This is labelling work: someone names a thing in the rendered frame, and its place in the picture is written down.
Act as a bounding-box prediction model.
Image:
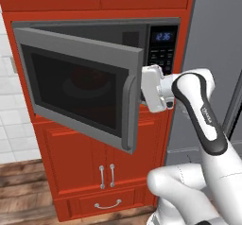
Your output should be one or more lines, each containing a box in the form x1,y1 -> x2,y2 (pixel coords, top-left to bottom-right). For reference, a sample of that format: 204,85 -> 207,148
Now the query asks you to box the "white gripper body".
140,63 -> 168,113

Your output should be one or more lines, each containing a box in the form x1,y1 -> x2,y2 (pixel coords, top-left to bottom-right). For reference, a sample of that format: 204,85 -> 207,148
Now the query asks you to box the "red bowl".
69,66 -> 109,92

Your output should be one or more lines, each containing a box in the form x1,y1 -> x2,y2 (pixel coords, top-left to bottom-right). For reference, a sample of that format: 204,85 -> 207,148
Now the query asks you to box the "grey microwave door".
12,26 -> 146,155

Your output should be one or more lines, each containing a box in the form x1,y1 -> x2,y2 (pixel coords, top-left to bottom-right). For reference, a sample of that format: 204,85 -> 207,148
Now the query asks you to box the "grey microwave oven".
11,17 -> 182,110

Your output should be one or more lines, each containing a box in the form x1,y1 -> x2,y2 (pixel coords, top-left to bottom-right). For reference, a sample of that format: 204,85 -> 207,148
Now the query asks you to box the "red lower cupboard door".
40,126 -> 109,196
107,116 -> 165,189

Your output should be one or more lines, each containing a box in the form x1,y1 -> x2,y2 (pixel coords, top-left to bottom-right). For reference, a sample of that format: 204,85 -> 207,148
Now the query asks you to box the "grey fridge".
164,0 -> 242,202

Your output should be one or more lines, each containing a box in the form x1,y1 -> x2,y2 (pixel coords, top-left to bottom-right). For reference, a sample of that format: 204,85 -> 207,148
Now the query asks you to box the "red drawer front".
65,186 -> 140,219

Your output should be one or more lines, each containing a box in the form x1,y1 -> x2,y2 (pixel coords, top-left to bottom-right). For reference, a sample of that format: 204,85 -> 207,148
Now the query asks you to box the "grey microwave door handle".
120,74 -> 139,151

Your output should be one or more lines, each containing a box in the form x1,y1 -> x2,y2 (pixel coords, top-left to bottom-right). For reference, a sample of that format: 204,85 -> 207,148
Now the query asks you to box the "grey fridge handle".
221,72 -> 242,139

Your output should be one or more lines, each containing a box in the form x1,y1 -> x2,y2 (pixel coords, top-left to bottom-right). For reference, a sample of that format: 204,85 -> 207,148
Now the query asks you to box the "silver lower cupboard handle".
109,163 -> 116,189
98,164 -> 106,191

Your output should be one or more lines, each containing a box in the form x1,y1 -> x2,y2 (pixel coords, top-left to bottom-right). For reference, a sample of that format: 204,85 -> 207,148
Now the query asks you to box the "red tall cabinet frame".
0,0 -> 194,223

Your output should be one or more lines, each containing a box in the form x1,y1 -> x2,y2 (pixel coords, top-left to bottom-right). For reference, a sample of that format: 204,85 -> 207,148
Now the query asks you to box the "silver drawer handle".
94,199 -> 123,211

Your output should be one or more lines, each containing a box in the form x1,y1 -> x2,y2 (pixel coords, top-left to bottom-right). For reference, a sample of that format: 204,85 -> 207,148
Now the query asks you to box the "grey wall socket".
10,56 -> 18,75

